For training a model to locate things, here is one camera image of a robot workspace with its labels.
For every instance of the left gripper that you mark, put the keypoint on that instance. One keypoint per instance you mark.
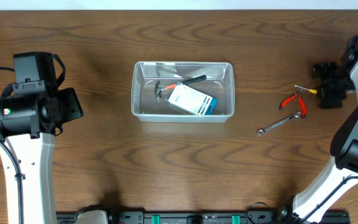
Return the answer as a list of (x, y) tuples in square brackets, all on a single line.
[(71, 102)]

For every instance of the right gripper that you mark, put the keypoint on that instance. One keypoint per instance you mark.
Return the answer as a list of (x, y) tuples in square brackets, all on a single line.
[(325, 95)]

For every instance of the screwdriver black yellow handle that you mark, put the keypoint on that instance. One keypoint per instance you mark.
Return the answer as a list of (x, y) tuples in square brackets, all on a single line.
[(306, 89)]

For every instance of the red handled pliers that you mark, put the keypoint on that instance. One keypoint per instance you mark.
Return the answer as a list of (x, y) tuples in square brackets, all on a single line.
[(295, 96)]

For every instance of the silver combination wrench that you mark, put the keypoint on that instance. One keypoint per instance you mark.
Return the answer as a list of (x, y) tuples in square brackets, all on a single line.
[(279, 123)]

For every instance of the small hammer black handle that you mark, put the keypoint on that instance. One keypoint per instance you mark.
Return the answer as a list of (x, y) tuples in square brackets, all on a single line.
[(158, 91)]

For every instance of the clear plastic container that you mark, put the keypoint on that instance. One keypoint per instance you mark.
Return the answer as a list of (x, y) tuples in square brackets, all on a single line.
[(219, 84)]

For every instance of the white blue card package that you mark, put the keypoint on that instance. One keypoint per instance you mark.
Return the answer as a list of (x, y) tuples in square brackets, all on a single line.
[(192, 101)]

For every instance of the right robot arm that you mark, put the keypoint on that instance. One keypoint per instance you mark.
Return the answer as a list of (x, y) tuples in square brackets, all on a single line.
[(341, 172)]

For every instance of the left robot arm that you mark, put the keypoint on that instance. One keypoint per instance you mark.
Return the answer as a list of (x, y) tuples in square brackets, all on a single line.
[(33, 110)]

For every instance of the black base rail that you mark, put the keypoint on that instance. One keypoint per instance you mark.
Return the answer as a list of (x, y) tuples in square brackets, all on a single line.
[(257, 217)]

